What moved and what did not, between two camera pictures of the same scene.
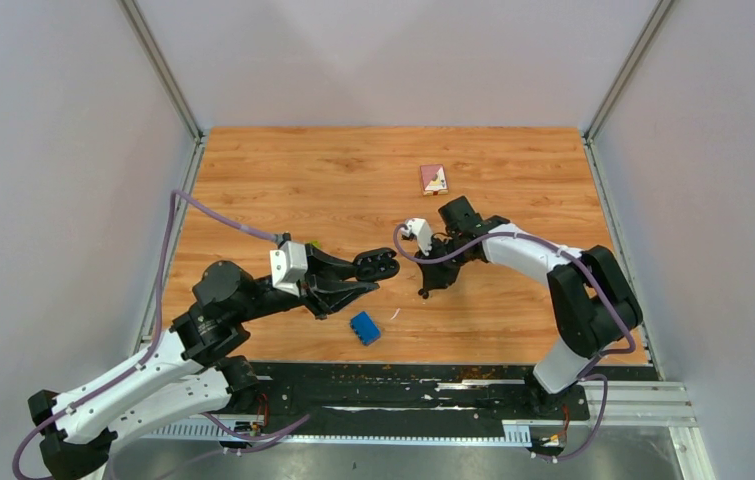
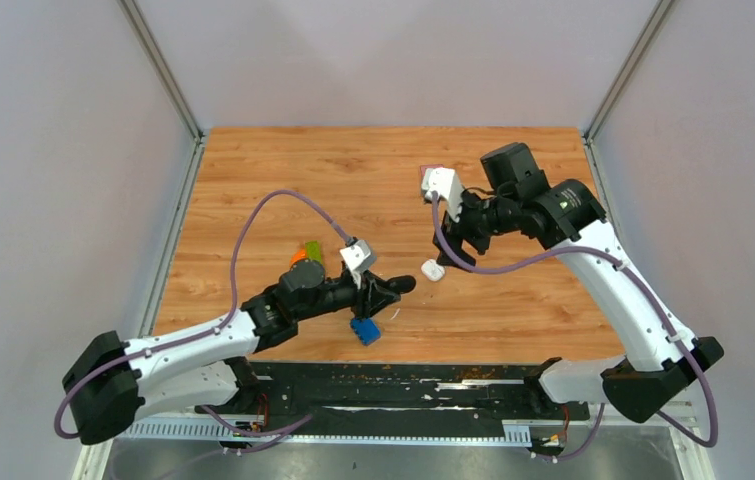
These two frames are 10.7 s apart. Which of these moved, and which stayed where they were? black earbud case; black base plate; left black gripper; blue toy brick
Moved: left black gripper; black earbud case
Stayed: blue toy brick; black base plate
